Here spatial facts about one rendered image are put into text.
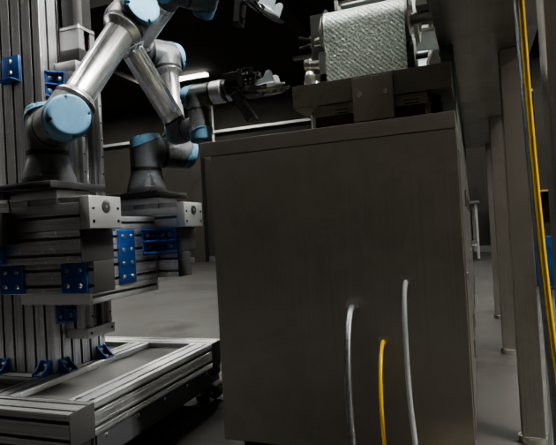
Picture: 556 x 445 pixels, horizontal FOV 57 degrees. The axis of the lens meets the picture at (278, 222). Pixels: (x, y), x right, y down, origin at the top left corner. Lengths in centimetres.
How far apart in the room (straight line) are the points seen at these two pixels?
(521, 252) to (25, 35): 170
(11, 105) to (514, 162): 160
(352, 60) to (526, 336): 94
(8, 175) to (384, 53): 128
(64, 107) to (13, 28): 60
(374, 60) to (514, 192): 55
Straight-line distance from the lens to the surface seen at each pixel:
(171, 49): 222
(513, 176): 161
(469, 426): 130
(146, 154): 198
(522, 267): 161
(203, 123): 169
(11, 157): 193
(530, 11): 145
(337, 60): 159
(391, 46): 157
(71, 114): 147
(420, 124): 124
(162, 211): 190
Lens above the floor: 65
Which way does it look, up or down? 1 degrees up
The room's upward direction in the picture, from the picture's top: 3 degrees counter-clockwise
